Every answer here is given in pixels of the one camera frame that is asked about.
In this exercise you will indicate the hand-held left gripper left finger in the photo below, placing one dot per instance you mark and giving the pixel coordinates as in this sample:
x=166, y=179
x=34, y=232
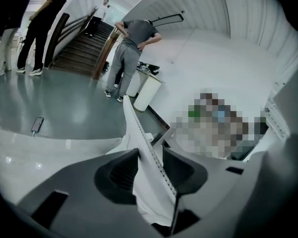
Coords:
x=77, y=182

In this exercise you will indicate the black framed ceiling lamp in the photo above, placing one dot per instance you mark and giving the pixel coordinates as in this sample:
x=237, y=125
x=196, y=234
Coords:
x=169, y=19

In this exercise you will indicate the dark smartphone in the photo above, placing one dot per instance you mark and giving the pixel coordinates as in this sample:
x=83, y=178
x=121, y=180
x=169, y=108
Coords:
x=37, y=124

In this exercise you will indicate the dark wooden staircase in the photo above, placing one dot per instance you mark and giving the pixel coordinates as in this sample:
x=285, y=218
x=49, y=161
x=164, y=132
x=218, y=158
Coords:
x=82, y=51

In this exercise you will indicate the white cylindrical stand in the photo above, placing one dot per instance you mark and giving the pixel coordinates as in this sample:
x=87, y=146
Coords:
x=135, y=83
x=147, y=93

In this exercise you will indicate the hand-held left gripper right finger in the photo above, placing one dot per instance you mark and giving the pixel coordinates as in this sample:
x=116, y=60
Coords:
x=221, y=182

